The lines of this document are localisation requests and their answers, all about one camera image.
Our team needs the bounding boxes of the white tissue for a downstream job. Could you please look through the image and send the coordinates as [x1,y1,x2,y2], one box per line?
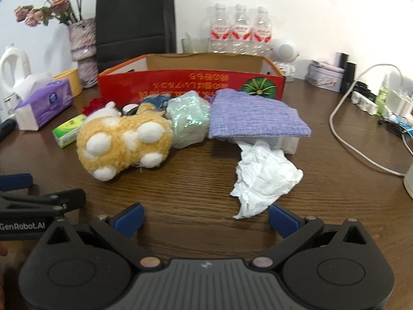
[230,140,304,220]

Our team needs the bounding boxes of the purple white vase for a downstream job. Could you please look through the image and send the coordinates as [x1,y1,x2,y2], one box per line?
[67,18,99,88]

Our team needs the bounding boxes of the purple knitted cloth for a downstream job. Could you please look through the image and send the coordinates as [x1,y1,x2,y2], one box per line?
[208,89,312,140]

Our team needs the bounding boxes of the yellow white plush toy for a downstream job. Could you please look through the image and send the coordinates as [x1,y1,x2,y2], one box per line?
[76,102,173,181]

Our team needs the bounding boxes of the black paper bag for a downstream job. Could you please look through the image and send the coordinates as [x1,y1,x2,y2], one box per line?
[95,0,177,73]

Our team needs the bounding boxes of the iridescent plastic bag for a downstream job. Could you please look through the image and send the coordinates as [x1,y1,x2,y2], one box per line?
[166,91,212,149]

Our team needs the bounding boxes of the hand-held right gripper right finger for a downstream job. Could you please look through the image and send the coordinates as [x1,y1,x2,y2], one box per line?
[250,204,368,270]

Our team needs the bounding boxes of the white detergent bottle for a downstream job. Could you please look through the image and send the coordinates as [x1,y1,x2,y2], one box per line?
[0,46,32,117]

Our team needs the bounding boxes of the red cardboard box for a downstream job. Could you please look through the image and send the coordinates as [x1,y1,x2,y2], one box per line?
[98,52,286,109]

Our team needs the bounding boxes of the white robot figure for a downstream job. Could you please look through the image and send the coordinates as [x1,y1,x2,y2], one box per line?
[271,39,300,82]

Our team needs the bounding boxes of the red fluffy hair tie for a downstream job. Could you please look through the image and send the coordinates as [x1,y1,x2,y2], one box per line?
[82,97,107,115]

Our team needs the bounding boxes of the green tissue packet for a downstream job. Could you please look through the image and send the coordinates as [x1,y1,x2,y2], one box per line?
[52,114,88,149]

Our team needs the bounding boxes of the purple tissue pack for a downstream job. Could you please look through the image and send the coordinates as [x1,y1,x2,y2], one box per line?
[14,73,75,131]

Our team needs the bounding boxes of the white tin box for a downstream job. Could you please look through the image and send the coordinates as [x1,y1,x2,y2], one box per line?
[306,61,345,92]

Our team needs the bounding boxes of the yellow tape roll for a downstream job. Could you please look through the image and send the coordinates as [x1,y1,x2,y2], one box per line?
[53,68,83,97]

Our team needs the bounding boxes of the black cable tangle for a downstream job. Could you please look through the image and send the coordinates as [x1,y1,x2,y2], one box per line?
[377,115,413,138]

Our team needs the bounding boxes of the blue fabric item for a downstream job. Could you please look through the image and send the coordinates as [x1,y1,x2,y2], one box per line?
[142,94,171,110]

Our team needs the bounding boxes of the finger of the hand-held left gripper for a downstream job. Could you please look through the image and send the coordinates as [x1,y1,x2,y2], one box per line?
[0,188,86,221]
[0,174,34,192]

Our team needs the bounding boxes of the green spray bottle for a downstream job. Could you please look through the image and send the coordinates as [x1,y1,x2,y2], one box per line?
[376,74,391,115]

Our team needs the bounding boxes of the white power strip with cable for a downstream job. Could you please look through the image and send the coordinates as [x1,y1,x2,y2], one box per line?
[329,64,408,176]

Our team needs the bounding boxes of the black adapter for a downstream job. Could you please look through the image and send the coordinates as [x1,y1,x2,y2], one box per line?
[355,81,376,102]

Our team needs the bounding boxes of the clear glass cup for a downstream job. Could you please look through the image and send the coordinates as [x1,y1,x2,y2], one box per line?
[181,33,210,54]

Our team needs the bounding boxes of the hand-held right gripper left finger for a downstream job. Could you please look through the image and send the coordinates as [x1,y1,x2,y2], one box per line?
[47,203,163,270]

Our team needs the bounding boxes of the small white box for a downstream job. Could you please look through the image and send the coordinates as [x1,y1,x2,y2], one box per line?
[216,135,299,154]

